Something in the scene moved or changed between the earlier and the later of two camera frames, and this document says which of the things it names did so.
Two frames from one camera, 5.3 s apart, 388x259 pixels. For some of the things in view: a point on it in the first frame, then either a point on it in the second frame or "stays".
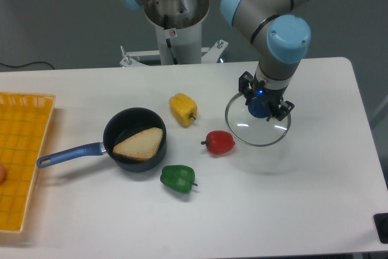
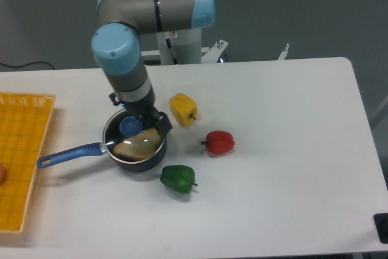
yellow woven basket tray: x=24 y=121 stays
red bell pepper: x=219 y=142 stays
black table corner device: x=381 y=221 stays
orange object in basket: x=3 y=174 stays
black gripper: x=273 y=97 -> x=146 y=107
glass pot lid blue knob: x=247 y=122 -> x=132 y=139
